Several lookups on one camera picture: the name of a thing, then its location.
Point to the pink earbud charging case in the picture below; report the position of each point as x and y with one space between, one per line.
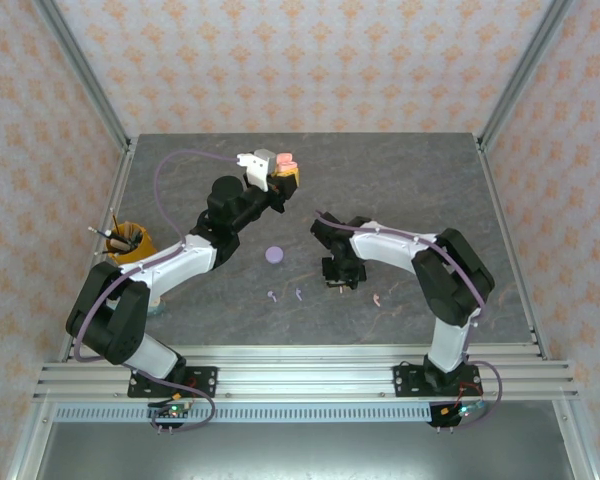
285 161

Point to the purple earbud charging case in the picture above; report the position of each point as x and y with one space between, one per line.
273 255

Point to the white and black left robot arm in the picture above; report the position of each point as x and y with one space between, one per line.
180 265

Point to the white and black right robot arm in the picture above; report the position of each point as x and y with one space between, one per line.
380 250

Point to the black marker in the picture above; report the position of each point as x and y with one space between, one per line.
136 237

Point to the yellow pen holder cup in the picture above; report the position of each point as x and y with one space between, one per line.
135 255

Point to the brown marker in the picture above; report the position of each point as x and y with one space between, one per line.
121 245

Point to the thin dark pencil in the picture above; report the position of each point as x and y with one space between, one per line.
114 217

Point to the teal flat box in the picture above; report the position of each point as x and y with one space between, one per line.
158 310

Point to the black pen with white tip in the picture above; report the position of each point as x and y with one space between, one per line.
100 232

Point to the white-tipped thin stick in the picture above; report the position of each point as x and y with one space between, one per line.
100 254

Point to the controller board with green LED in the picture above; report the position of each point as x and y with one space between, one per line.
172 412
460 412

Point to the grey metal sheet panel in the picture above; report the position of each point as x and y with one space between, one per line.
300 450

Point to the aluminium cross rail beam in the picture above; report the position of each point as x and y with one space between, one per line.
305 380

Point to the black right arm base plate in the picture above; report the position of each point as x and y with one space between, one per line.
407 380

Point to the aluminium side rail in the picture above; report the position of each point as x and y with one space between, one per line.
506 225
116 190

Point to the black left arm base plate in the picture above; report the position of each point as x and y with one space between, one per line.
205 380

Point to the aluminium frame post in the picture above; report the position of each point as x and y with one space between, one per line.
522 75
87 75

